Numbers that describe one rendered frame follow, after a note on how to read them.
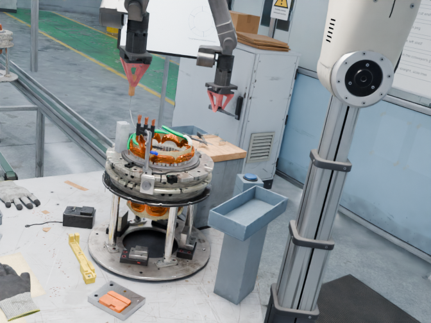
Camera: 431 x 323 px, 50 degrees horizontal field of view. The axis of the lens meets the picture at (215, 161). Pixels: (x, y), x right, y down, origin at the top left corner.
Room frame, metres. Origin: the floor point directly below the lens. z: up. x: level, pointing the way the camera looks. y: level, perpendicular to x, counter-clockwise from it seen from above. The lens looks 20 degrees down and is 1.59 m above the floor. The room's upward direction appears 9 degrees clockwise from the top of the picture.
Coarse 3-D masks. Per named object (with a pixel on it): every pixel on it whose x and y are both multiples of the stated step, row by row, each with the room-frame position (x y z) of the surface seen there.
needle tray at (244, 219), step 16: (256, 192) 1.27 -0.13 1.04; (272, 192) 1.25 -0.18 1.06; (224, 208) 1.12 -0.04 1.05; (240, 208) 1.19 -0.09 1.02; (256, 208) 1.20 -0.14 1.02; (272, 208) 1.14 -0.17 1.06; (208, 224) 1.06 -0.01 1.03; (224, 224) 1.04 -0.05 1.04; (240, 224) 1.02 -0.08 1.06; (256, 224) 1.06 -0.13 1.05; (224, 240) 1.12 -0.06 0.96; (240, 240) 1.10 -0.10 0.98; (256, 240) 1.12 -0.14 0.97; (224, 256) 1.11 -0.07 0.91; (240, 256) 1.09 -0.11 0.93; (256, 256) 1.14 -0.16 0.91; (224, 272) 1.11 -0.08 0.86; (240, 272) 1.09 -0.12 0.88; (256, 272) 1.16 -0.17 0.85; (224, 288) 1.10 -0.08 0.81; (240, 288) 1.08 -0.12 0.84
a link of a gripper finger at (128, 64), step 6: (120, 54) 1.29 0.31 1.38; (126, 60) 1.25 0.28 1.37; (138, 60) 1.27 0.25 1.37; (126, 66) 1.25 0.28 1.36; (132, 66) 1.27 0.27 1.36; (138, 66) 1.27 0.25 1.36; (144, 66) 1.27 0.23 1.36; (144, 72) 1.29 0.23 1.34; (132, 78) 1.28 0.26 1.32; (138, 78) 1.29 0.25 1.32; (132, 84) 1.28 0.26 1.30
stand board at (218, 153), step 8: (192, 144) 1.55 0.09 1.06; (208, 144) 1.58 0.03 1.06; (216, 144) 1.60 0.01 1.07; (232, 144) 1.63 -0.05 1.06; (208, 152) 1.50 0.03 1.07; (216, 152) 1.51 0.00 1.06; (224, 152) 1.53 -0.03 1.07; (232, 152) 1.54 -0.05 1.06; (240, 152) 1.55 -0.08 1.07; (216, 160) 1.48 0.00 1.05; (224, 160) 1.51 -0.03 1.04
